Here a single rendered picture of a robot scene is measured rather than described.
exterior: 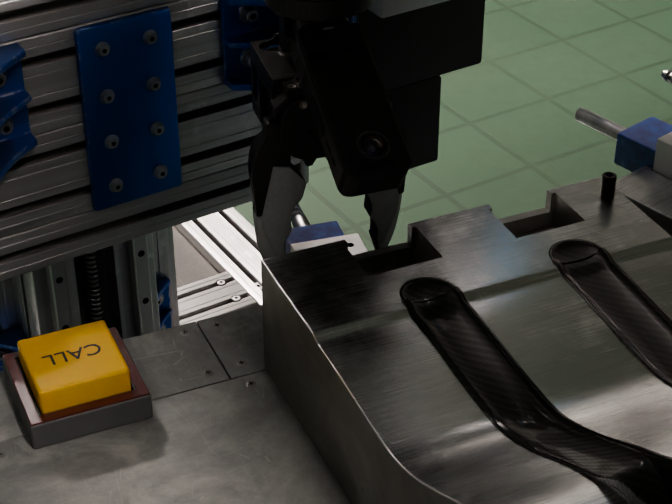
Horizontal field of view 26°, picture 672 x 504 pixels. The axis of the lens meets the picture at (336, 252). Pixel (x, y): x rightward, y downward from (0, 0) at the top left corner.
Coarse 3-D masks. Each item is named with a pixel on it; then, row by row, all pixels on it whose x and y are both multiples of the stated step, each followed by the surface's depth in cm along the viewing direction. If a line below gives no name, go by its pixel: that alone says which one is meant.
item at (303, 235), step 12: (300, 216) 109; (300, 228) 106; (312, 228) 106; (324, 228) 106; (336, 228) 106; (288, 240) 105; (300, 240) 105; (312, 240) 105; (324, 240) 103; (336, 240) 103; (348, 240) 103; (360, 240) 103; (288, 252) 105; (360, 252) 101
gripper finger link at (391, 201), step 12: (384, 192) 100; (396, 192) 101; (372, 204) 101; (384, 204) 101; (396, 204) 101; (372, 216) 101; (384, 216) 101; (396, 216) 102; (372, 228) 103; (384, 228) 102; (372, 240) 104; (384, 240) 103
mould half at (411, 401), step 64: (576, 192) 101; (320, 256) 95; (448, 256) 95; (512, 256) 95; (640, 256) 95; (320, 320) 89; (384, 320) 89; (512, 320) 90; (576, 320) 90; (320, 384) 89; (384, 384) 85; (448, 384) 85; (576, 384) 85; (640, 384) 85; (320, 448) 92; (384, 448) 81; (448, 448) 80; (512, 448) 79
